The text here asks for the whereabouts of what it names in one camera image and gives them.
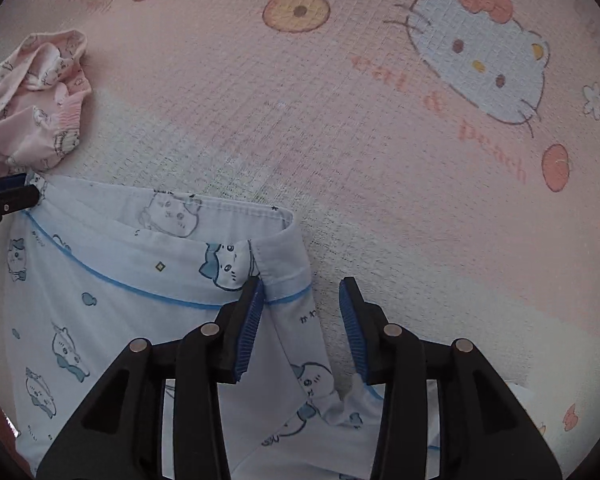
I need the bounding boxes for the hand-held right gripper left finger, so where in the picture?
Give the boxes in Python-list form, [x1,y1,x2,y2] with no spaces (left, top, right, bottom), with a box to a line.
[36,276,265,480]

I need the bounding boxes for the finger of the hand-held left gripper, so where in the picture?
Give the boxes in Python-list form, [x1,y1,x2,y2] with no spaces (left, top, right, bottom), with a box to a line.
[0,185,46,245]
[0,173,28,196]

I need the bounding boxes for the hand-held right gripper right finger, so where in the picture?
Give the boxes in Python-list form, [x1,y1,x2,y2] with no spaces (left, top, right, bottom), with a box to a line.
[339,276,563,480]

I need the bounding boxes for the light blue cartoon print pants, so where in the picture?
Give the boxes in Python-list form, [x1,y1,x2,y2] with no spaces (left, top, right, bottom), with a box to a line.
[0,172,446,480]

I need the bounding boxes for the pink cartoon print garment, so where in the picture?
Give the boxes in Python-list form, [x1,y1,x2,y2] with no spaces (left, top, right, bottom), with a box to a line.
[0,29,93,178]

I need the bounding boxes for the pink cream cat print blanket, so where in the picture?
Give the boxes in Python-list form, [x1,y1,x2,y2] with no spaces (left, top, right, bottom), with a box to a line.
[0,0,600,480]

